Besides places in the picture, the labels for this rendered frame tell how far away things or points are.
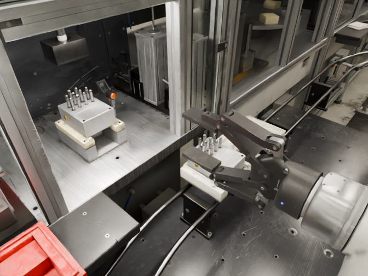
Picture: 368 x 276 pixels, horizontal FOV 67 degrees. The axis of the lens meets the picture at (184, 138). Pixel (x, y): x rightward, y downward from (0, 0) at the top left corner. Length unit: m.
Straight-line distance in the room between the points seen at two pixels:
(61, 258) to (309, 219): 0.41
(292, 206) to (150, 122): 0.61
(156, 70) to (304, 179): 0.64
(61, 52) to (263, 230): 0.74
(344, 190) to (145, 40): 0.70
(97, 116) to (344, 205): 0.59
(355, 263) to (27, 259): 0.51
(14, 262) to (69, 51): 0.46
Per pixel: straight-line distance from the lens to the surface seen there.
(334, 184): 0.40
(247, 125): 0.41
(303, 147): 1.28
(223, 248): 0.88
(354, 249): 0.40
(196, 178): 0.76
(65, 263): 0.56
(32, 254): 0.61
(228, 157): 0.76
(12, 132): 0.54
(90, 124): 0.76
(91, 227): 0.66
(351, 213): 0.39
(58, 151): 0.87
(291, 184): 0.40
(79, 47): 0.76
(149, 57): 0.91
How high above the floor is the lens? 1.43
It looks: 38 degrees down
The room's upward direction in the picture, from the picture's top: straight up
